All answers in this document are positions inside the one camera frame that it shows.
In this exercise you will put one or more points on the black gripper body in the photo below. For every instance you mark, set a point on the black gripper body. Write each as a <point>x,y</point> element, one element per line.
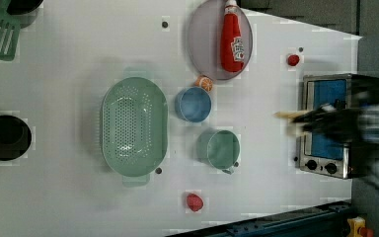
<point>338,125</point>

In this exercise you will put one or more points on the yellow plush peeled banana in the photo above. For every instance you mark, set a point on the yellow plush peeled banana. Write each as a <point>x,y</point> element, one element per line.
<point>290,115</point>

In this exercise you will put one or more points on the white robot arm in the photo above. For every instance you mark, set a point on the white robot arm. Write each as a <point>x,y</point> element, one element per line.
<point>368,123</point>

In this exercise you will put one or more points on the silver toaster oven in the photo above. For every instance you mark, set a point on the silver toaster oven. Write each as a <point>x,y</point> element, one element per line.
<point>321,155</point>

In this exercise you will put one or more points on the small red tomato toy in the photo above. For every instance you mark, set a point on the small red tomato toy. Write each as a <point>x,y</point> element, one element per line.
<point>293,59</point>

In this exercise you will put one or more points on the green mug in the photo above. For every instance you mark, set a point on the green mug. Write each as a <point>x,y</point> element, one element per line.
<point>219,148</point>

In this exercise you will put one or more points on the red plush ketchup bottle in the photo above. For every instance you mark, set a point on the red plush ketchup bottle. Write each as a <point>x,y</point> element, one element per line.
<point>232,52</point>

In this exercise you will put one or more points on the orange slice toy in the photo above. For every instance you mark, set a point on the orange slice toy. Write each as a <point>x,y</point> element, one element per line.
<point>204,82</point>

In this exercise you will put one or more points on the blue cup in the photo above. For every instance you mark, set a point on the blue cup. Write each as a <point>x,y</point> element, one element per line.
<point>193,104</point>

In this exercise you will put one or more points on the grey round plate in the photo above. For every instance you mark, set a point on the grey round plate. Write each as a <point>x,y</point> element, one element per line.
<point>204,35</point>

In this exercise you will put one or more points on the red strawberry toy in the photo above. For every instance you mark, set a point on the red strawberry toy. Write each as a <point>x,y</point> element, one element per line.
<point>194,202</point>

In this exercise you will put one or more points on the green oval colander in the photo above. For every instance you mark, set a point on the green oval colander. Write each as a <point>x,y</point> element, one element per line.
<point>134,128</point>

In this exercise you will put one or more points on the black round pot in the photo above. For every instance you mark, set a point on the black round pot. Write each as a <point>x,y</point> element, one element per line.
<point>15,138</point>

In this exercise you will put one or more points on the black pan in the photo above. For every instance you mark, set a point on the black pan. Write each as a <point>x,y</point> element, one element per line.
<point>21,7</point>

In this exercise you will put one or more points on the black table frame rail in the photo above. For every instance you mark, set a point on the black table frame rail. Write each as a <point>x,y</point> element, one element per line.
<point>326,220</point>

